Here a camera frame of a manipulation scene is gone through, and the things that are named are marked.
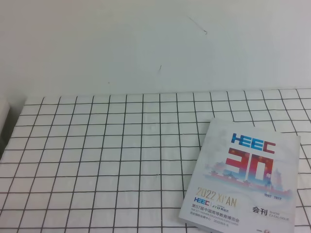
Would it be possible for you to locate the white exhibition catalogue book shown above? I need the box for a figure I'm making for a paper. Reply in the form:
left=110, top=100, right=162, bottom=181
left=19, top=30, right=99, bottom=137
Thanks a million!
left=179, top=118, right=300, bottom=233

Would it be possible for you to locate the white black-grid tablecloth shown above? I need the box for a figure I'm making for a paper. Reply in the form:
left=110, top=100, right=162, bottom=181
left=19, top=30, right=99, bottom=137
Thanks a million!
left=0, top=89, right=311, bottom=233

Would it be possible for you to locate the white box at left edge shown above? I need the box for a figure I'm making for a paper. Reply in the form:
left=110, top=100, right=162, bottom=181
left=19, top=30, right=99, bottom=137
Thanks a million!
left=0, top=99, right=10, bottom=129

